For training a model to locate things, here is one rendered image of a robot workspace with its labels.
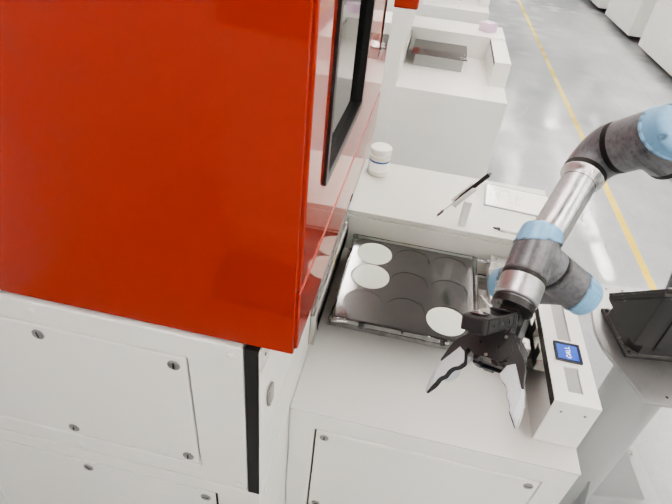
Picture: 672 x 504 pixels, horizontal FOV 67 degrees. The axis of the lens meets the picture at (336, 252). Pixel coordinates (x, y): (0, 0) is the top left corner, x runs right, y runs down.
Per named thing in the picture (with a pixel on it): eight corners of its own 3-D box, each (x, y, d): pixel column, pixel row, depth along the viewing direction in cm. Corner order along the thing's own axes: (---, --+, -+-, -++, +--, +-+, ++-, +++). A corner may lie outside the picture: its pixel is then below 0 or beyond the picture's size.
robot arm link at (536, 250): (578, 239, 88) (546, 212, 86) (558, 293, 85) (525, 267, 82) (542, 244, 95) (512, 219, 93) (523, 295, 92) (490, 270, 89)
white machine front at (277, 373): (248, 491, 95) (244, 349, 71) (334, 245, 160) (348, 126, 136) (264, 495, 95) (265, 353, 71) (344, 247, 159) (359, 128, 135)
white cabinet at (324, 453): (280, 564, 160) (289, 410, 111) (339, 344, 237) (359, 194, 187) (482, 618, 154) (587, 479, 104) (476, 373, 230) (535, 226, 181)
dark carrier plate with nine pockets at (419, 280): (332, 316, 124) (333, 315, 124) (356, 238, 151) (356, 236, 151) (473, 346, 120) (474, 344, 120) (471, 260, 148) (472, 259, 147)
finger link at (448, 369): (437, 402, 86) (482, 372, 85) (424, 390, 82) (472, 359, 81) (428, 387, 89) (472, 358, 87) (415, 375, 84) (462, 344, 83)
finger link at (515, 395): (542, 431, 76) (523, 374, 82) (533, 420, 72) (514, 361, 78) (521, 436, 77) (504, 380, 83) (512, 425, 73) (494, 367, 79)
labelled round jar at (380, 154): (365, 175, 168) (369, 149, 162) (368, 165, 174) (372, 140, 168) (386, 179, 167) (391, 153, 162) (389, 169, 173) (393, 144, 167)
